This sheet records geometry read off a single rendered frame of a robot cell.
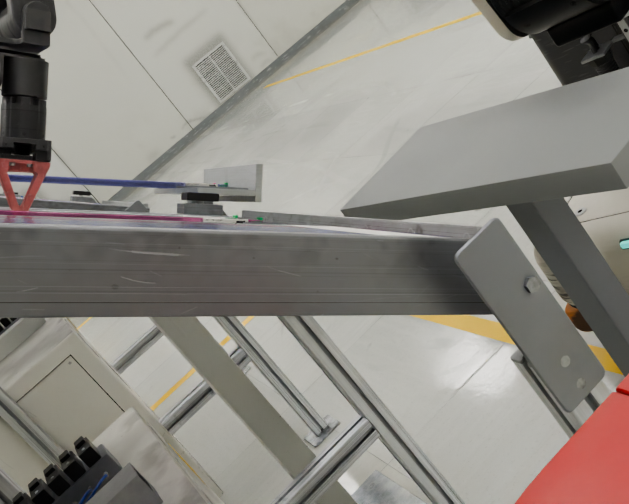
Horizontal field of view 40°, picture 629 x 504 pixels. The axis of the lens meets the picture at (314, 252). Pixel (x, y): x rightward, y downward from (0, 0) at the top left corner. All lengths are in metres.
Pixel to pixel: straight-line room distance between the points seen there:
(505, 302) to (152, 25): 8.43
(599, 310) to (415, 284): 0.78
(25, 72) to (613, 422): 0.94
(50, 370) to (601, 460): 1.80
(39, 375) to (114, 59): 6.97
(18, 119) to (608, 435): 0.93
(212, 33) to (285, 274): 8.54
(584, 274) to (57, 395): 1.24
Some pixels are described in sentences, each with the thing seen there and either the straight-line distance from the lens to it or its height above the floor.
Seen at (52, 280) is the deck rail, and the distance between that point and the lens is 0.61.
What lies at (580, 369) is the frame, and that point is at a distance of 0.73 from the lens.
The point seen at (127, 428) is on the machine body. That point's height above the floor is 0.62.
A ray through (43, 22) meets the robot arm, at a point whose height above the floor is 1.11.
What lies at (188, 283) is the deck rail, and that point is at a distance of 0.62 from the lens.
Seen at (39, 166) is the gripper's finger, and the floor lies 0.98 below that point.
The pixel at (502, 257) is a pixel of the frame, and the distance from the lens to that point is 0.68.
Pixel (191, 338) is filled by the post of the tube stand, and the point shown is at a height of 0.56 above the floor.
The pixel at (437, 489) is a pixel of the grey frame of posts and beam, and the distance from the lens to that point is 1.61.
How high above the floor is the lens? 1.01
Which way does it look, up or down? 17 degrees down
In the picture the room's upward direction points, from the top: 38 degrees counter-clockwise
